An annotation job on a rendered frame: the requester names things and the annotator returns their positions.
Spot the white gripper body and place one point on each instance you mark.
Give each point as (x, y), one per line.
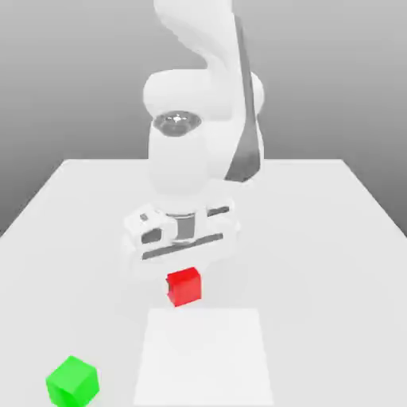
(197, 243)

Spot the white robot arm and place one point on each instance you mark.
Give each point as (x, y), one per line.
(178, 159)

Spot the small red cube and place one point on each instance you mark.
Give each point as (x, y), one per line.
(186, 287)

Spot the small green cube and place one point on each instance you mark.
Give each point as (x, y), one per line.
(71, 381)

